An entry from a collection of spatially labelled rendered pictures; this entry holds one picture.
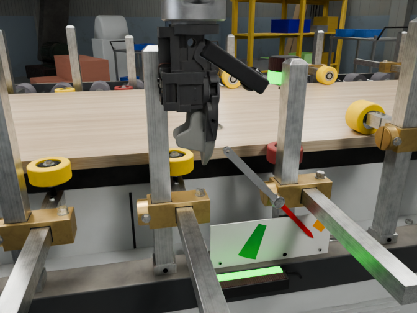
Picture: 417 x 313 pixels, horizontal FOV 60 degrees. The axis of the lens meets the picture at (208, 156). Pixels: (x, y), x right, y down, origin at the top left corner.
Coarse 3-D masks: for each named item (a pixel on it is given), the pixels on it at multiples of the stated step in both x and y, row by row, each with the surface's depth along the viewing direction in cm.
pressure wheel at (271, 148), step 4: (268, 144) 82; (272, 144) 82; (276, 144) 83; (268, 148) 80; (272, 148) 79; (268, 152) 80; (272, 152) 79; (300, 152) 79; (268, 156) 81; (272, 156) 79; (300, 156) 79; (268, 160) 81; (272, 160) 80; (300, 160) 80
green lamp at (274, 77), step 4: (268, 72) 69; (272, 72) 68; (276, 72) 67; (280, 72) 67; (268, 76) 69; (272, 76) 68; (276, 76) 67; (280, 76) 67; (272, 80) 68; (276, 80) 67; (280, 80) 67
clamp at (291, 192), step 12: (276, 180) 72; (300, 180) 72; (312, 180) 72; (324, 180) 72; (276, 192) 70; (288, 192) 70; (300, 192) 71; (324, 192) 72; (264, 204) 72; (288, 204) 71; (300, 204) 72
